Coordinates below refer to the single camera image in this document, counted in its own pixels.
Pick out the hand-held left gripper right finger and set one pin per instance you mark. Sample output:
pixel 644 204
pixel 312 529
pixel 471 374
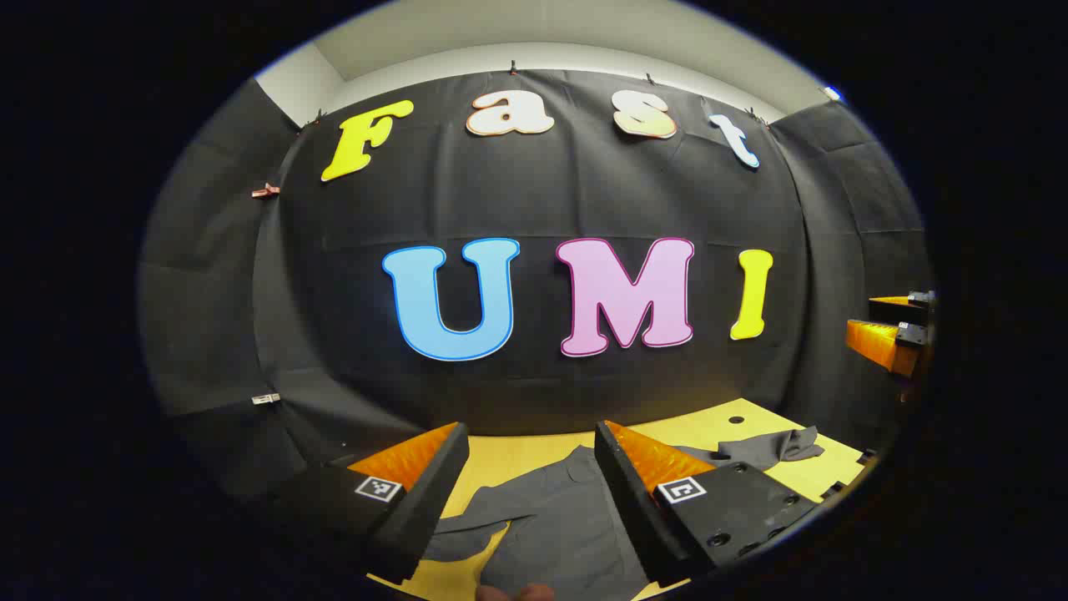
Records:
pixel 630 509

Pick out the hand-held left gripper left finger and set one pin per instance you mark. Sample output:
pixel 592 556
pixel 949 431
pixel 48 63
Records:
pixel 425 501

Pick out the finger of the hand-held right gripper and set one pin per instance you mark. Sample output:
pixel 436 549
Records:
pixel 872 342
pixel 918 310

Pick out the grey button shirt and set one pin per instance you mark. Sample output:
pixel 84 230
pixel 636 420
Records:
pixel 551 526

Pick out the grey table edge clamp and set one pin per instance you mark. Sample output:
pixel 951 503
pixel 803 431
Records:
pixel 833 491
pixel 868 457

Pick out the silver cloth clip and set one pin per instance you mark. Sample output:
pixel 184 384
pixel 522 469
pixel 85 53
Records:
pixel 265 399

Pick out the black backdrop cloth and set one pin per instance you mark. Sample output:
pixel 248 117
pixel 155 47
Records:
pixel 542 192

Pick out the red cloth clip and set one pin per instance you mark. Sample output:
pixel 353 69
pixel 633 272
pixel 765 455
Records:
pixel 265 192

